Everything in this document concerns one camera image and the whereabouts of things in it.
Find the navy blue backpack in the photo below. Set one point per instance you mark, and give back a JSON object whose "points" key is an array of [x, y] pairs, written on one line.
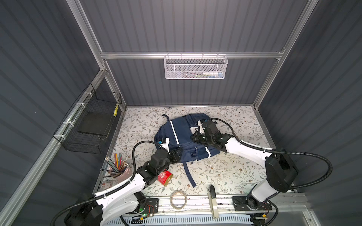
{"points": [[180, 131]]}

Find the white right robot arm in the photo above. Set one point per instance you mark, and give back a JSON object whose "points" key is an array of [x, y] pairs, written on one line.
{"points": [[280, 169]]}

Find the black wire mesh basket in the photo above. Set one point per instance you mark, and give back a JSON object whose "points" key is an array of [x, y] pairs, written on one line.
{"points": [[91, 125]]}

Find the markers in white basket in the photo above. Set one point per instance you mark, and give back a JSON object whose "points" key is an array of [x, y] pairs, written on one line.
{"points": [[208, 75]]}

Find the black beige box cutter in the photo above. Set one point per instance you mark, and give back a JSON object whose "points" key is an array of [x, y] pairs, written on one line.
{"points": [[213, 201]]}

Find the yellow tag on black basket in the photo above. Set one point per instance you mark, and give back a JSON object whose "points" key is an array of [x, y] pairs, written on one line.
{"points": [[116, 110]]}

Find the floral table mat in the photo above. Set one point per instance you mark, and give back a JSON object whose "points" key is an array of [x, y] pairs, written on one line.
{"points": [[228, 173]]}

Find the colored pencils in cup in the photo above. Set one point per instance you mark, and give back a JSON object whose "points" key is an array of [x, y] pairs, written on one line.
{"points": [[116, 169]]}

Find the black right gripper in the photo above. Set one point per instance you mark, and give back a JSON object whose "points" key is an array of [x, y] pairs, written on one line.
{"points": [[203, 137]]}

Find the clear tape roll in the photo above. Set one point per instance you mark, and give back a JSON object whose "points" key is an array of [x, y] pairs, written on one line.
{"points": [[178, 200]]}

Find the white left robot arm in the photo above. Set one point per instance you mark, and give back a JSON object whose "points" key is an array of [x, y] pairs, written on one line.
{"points": [[124, 197]]}

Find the red gold tin box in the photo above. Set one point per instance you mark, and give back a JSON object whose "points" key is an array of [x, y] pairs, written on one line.
{"points": [[165, 177]]}

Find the white wire mesh basket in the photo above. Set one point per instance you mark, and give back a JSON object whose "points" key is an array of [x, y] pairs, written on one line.
{"points": [[174, 64]]}

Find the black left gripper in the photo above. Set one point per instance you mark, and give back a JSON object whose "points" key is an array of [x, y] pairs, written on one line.
{"points": [[177, 154]]}

